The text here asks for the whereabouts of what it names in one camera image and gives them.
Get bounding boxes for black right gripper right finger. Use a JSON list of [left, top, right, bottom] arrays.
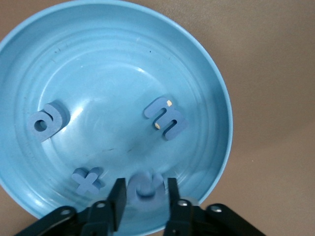
[[162, 178, 197, 236]]

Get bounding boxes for blue foam letter m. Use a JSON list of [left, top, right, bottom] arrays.
[[143, 96, 189, 141]]

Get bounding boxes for blue foam letter p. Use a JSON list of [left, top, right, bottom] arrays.
[[29, 101, 69, 143]]

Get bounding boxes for blue plate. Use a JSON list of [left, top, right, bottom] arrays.
[[0, 0, 234, 233]]

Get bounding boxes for blue foam letter x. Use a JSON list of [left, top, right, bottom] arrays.
[[71, 167, 104, 195]]

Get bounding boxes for blue foam letter c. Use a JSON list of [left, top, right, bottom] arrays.
[[127, 172, 166, 212]]

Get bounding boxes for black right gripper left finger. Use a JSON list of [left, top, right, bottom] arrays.
[[81, 178, 126, 236]]

